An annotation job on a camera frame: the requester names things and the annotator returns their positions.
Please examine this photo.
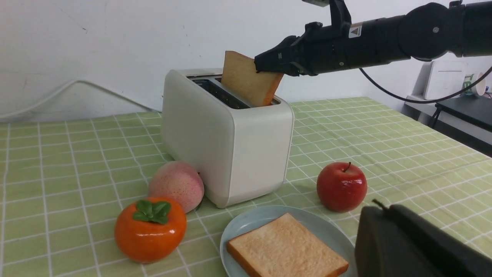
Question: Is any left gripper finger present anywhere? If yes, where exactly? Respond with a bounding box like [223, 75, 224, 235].
[355, 200, 492, 277]

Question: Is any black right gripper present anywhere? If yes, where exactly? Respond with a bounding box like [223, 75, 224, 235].
[254, 0, 410, 76]

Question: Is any toast slice slot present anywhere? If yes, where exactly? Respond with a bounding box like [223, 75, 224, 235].
[226, 213, 349, 277]
[221, 50, 284, 107]

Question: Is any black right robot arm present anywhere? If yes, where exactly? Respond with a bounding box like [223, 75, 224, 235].
[254, 0, 491, 77]

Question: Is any light blue round plate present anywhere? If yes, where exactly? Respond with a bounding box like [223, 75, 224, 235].
[219, 205, 358, 277]

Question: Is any red apple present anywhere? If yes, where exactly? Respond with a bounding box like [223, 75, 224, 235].
[316, 162, 368, 213]

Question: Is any white two-slot toaster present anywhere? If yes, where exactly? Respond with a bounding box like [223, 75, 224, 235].
[161, 68, 294, 208]

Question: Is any dark side table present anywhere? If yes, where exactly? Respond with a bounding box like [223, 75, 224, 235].
[404, 92, 492, 158]

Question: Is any white box on side table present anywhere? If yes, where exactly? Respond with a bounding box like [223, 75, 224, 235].
[423, 61, 468, 100]

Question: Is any pink peach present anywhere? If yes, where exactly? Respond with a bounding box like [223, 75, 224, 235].
[148, 161, 204, 214]

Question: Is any white paper cup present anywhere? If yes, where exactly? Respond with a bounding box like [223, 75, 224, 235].
[462, 72, 487, 97]

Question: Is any orange persimmon with green leaf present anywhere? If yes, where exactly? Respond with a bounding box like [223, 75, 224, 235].
[114, 197, 187, 264]

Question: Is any green checkered tablecloth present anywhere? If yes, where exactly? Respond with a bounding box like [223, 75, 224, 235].
[0, 97, 492, 277]

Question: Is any black camera cable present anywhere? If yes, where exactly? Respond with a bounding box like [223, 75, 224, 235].
[359, 65, 492, 104]

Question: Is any white toaster power cord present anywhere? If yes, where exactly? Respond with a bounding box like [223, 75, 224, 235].
[0, 80, 162, 120]

